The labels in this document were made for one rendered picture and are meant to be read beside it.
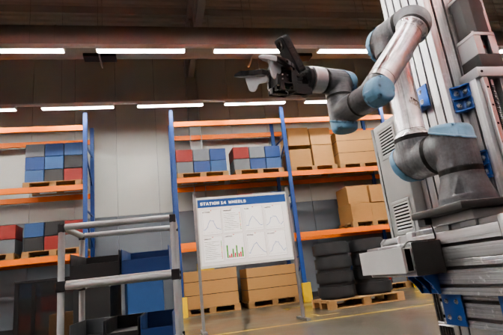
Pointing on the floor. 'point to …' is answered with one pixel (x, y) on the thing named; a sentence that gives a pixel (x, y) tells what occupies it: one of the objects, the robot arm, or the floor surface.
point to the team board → (244, 234)
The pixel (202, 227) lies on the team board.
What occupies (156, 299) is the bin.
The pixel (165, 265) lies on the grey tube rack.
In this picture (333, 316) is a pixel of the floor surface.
